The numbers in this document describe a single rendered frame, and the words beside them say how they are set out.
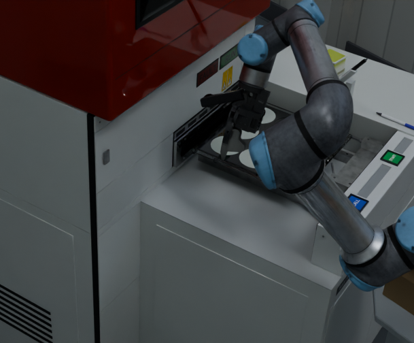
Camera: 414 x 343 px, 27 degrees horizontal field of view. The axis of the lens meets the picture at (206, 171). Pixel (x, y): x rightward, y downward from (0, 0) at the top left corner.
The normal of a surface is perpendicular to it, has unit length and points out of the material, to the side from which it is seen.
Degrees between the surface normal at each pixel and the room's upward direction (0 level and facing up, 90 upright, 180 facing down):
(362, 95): 0
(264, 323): 90
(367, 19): 90
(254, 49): 64
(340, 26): 90
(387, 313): 0
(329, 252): 90
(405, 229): 39
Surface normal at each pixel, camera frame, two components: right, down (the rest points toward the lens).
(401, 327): 0.06, -0.80
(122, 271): 0.84, 0.36
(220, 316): -0.54, 0.48
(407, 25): -0.74, 0.37
